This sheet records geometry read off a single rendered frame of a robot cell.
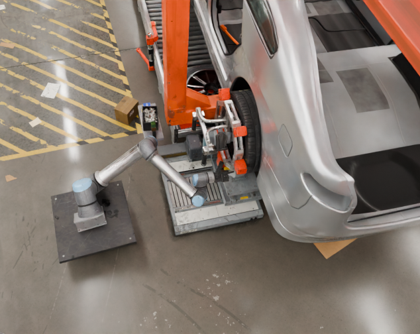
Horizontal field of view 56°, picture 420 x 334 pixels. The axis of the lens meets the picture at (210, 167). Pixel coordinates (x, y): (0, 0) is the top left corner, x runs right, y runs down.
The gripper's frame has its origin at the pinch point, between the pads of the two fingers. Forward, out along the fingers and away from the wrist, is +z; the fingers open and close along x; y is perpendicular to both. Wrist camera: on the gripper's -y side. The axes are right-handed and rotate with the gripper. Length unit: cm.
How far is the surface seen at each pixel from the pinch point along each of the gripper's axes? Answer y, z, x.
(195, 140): -20, -21, -53
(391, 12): -81, -48, 252
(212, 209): 42, -16, -37
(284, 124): -43, 8, 85
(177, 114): -47, -36, -43
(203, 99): -57, -11, -44
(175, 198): 30, -47, -52
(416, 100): -36, 154, 19
